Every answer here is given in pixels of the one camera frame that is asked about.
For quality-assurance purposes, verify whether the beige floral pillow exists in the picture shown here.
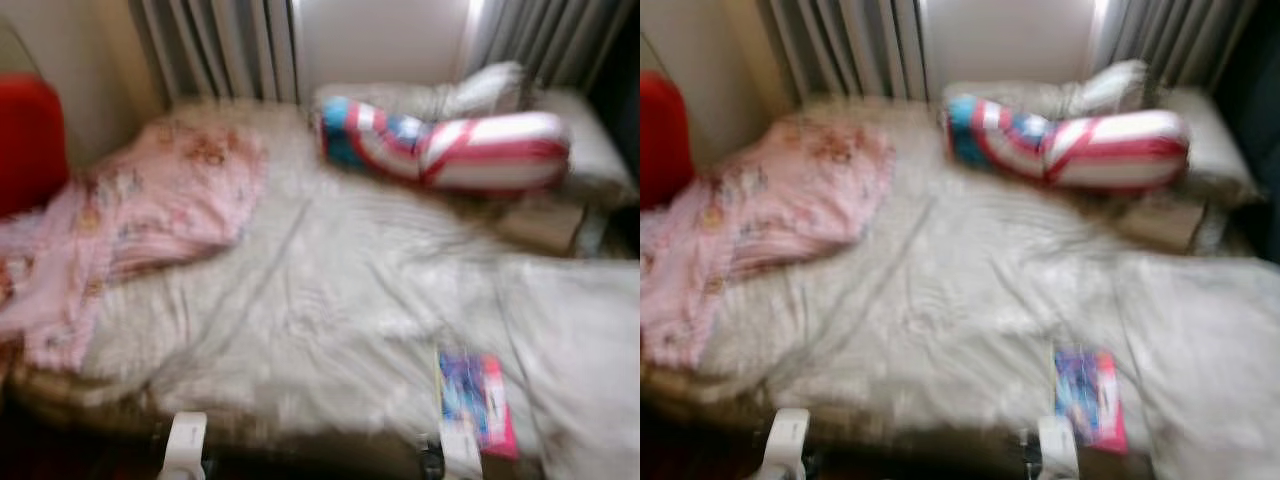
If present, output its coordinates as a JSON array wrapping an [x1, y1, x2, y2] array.
[[1155, 85, 1263, 206], [530, 88, 639, 206], [1115, 255, 1280, 480], [500, 258, 641, 480]]

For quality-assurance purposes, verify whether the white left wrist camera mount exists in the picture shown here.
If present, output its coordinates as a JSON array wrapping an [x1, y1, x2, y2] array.
[[160, 412, 209, 480], [762, 408, 811, 480]]

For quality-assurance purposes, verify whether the red white blue striped bolster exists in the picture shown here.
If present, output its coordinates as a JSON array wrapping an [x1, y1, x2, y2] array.
[[942, 93, 1193, 191], [315, 95, 573, 193]]

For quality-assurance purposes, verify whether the grey pleated curtain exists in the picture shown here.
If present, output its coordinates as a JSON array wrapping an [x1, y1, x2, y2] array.
[[760, 0, 926, 101], [465, 0, 626, 96], [1095, 0, 1256, 91], [130, 0, 301, 106]]

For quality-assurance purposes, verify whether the beige floral sheeted mattress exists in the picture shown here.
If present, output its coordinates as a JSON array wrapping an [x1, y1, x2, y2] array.
[[10, 95, 641, 480], [645, 95, 1280, 480]]

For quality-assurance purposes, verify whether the folded beige cloth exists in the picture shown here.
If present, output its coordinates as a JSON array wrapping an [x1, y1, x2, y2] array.
[[1115, 195, 1216, 256], [495, 195, 591, 256]]

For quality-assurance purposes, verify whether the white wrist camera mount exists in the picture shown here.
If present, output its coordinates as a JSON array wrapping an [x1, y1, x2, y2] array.
[[160, 412, 209, 480], [762, 408, 811, 480], [438, 430, 483, 480], [1037, 415, 1081, 480]]

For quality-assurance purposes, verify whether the pink cartoon print blanket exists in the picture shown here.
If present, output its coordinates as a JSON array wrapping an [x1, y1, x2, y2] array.
[[0, 120, 269, 373], [640, 118, 896, 371]]

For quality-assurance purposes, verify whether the beige knotted bolster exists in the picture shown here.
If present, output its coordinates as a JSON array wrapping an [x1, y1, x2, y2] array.
[[942, 60, 1151, 119], [315, 62, 526, 121]]

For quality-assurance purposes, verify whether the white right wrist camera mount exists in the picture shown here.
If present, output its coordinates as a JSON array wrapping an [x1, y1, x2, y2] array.
[[438, 430, 483, 480], [1037, 415, 1081, 480]]

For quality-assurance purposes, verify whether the dark grey upholstered headboard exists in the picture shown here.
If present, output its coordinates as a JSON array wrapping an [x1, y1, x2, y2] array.
[[1210, 0, 1280, 266], [590, 0, 641, 261]]

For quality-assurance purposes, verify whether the colourful manga book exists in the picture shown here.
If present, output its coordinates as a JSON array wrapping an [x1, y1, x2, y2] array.
[[436, 348, 521, 461], [1052, 345, 1129, 456]]

